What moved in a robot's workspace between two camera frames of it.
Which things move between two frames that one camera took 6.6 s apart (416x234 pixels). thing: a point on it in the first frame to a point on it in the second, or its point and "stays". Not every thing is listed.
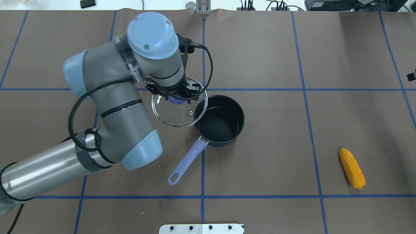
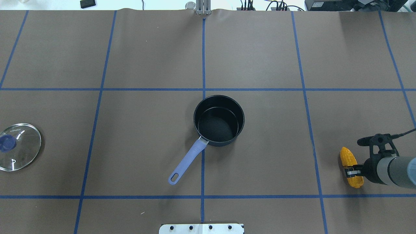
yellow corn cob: (352, 169) stays
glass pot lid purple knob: (181, 115) to (7, 143)
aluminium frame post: (203, 7) stays
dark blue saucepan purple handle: (224, 120) stays
